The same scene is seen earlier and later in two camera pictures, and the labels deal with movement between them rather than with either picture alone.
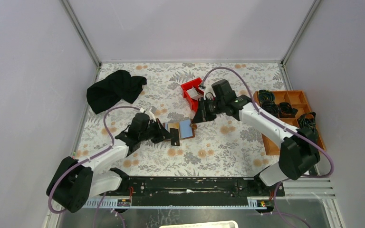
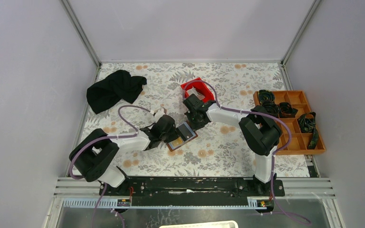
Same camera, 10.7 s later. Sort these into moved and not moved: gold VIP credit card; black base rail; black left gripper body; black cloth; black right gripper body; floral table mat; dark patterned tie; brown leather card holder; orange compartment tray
Moved: black left gripper body; black right gripper body; gold VIP credit card; brown leather card holder
Not moved: black base rail; floral table mat; black cloth; orange compartment tray; dark patterned tie
